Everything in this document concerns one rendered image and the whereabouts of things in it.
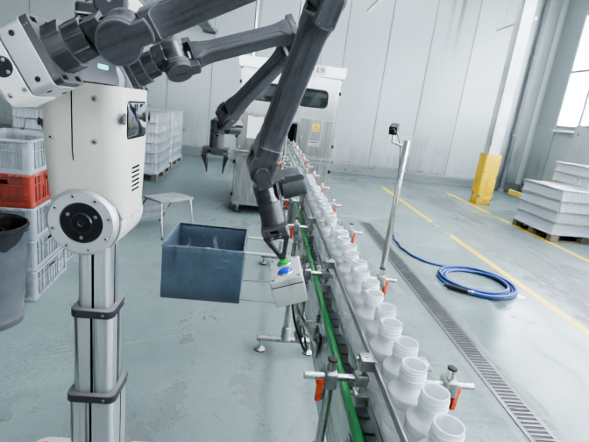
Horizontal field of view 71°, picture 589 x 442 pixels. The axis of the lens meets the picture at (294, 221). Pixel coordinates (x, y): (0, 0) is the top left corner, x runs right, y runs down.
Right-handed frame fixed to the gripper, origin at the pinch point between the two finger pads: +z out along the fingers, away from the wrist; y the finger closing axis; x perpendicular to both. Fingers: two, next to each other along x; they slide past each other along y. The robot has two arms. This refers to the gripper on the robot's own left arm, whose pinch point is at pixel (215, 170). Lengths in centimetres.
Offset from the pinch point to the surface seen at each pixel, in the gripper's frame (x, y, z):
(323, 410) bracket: 109, -33, 19
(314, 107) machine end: -406, -81, -26
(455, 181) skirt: -948, -563, 129
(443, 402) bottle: 124, -44, 4
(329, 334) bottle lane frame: 81, -38, 21
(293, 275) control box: 76, -28, 10
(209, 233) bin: -13.8, 1.9, 31.5
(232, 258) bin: 16.7, -10.8, 30.2
